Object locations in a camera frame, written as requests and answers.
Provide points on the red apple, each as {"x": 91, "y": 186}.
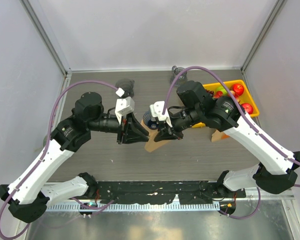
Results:
{"x": 238, "y": 89}
{"x": 248, "y": 108}

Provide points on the red grape bunch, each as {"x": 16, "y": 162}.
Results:
{"x": 211, "y": 92}

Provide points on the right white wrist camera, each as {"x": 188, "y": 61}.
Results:
{"x": 158, "y": 111}

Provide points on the lychee fruit cluster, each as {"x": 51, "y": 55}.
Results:
{"x": 223, "y": 94}

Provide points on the grey plastic measuring cup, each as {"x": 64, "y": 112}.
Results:
{"x": 182, "y": 79}

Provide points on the brown paper coffee filter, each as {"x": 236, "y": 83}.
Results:
{"x": 151, "y": 145}

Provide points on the brown paper filter stack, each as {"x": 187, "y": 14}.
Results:
{"x": 216, "y": 136}

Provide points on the grey plastic dripper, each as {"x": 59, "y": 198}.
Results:
{"x": 127, "y": 85}

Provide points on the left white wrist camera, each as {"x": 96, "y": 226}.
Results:
{"x": 123, "y": 107}

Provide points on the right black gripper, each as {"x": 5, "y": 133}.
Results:
{"x": 162, "y": 135}

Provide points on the wooden dripper ring holder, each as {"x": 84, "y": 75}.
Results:
{"x": 144, "y": 125}

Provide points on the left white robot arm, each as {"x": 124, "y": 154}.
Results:
{"x": 28, "y": 197}

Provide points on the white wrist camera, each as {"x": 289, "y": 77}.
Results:
{"x": 158, "y": 111}
{"x": 123, "y": 107}

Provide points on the green apple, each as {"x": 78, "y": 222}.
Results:
{"x": 221, "y": 89}

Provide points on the yellow plastic bin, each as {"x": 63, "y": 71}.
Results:
{"x": 244, "y": 98}

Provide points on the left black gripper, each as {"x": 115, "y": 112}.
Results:
{"x": 132, "y": 130}

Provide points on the orange filter holder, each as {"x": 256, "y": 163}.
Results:
{"x": 224, "y": 136}

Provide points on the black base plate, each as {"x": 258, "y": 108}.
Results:
{"x": 160, "y": 192}

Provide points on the blue glass dripper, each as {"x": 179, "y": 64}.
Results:
{"x": 150, "y": 121}

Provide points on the green melon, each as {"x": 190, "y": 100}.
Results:
{"x": 46, "y": 141}

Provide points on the white slotted cable duct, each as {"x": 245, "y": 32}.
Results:
{"x": 175, "y": 206}

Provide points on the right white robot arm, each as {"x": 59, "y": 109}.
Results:
{"x": 275, "y": 172}

